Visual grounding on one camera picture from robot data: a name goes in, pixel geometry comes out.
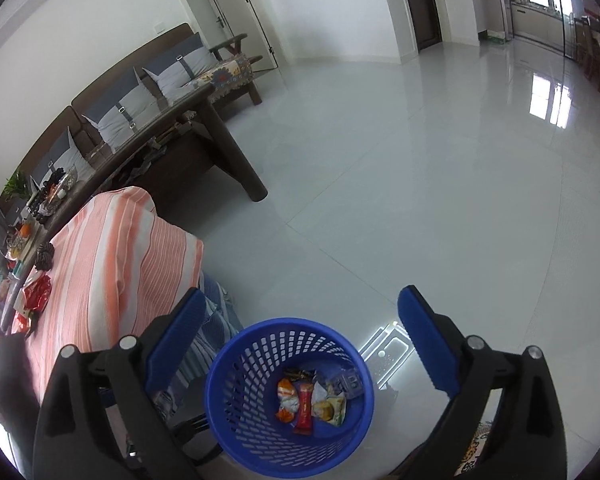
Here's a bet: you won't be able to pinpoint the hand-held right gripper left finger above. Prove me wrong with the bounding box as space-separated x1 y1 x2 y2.
32 287 216 480

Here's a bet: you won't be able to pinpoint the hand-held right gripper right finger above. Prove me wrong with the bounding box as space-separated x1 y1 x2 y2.
397 285 568 480

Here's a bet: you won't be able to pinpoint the blue plastic basket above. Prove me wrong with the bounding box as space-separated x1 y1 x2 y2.
204 317 376 462

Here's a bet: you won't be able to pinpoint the clear plastic card box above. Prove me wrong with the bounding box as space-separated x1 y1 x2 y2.
337 370 363 398

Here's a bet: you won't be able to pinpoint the crushed red can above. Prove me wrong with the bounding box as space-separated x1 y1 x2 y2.
24 276 52 311

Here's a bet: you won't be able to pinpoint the yellow snack packet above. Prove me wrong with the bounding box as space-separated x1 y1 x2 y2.
312 392 348 427

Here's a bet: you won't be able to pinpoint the orange snack wrapper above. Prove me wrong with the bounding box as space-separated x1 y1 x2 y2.
276 377 301 423

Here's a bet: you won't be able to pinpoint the red snack bar wrapper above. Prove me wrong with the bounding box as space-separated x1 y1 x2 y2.
294 382 315 433

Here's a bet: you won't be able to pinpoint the orange white striped tablecloth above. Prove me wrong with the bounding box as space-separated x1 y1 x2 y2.
10 186 205 406

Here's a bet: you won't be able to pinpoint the glass fruit bowl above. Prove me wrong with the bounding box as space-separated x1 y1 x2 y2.
7 225 33 256

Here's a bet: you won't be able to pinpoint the green potted plant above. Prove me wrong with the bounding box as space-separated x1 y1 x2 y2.
2 170 33 201

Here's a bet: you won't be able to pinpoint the glass snack tray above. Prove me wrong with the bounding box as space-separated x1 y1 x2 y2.
32 165 78 211

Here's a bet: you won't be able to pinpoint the dark wooden coffee table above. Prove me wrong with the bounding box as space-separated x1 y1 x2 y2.
0 82 268 271

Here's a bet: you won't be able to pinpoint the grey blue cushion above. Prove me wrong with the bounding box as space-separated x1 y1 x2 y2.
142 32 216 103
30 127 96 186
82 67 161 148

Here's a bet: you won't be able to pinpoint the brown wooden sofa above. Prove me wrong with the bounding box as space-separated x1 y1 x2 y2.
0 22 263 211

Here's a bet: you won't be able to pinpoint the floral sofa cover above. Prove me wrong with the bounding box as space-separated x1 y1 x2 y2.
190 52 256 98

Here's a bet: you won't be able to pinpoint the kitchen counter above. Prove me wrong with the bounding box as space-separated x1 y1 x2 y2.
510 2 566 43

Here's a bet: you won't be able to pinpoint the wooden dining chairs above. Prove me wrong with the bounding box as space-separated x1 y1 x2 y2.
575 15 600 93

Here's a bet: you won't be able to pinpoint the dark brown door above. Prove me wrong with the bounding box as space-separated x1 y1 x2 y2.
397 0 443 53

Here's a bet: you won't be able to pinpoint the white door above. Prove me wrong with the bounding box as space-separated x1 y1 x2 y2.
195 0 281 68

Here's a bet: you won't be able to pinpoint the black folding table frame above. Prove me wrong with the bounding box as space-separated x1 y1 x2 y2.
170 410 217 461

